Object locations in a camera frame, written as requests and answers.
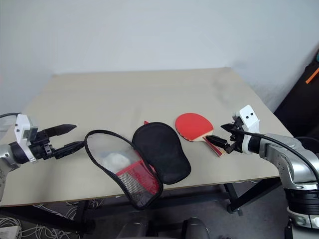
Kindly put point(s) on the white box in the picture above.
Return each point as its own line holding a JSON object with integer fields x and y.
{"x": 8, "y": 232}

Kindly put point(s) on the pale pink object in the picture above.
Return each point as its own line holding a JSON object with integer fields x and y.
{"x": 21, "y": 124}

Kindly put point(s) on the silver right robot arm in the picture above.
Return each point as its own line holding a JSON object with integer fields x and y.
{"x": 281, "y": 149}

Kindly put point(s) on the black red paddle case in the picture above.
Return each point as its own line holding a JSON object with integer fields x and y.
{"x": 162, "y": 154}

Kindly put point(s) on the crumpled white paper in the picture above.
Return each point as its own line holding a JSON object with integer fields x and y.
{"x": 114, "y": 160}

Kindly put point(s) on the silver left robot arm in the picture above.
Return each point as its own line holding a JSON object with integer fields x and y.
{"x": 6, "y": 153}

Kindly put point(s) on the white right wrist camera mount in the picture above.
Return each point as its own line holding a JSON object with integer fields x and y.
{"x": 249, "y": 117}

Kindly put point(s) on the black metal table frame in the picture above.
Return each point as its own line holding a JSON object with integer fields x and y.
{"x": 233, "y": 196}

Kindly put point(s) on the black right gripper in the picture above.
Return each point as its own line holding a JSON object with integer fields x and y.
{"x": 235, "y": 148}

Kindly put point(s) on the red table tennis paddle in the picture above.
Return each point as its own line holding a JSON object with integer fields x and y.
{"x": 192, "y": 124}

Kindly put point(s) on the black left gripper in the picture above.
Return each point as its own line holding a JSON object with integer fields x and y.
{"x": 42, "y": 149}

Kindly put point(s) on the dark grey rounded shape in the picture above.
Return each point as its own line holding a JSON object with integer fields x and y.
{"x": 197, "y": 229}

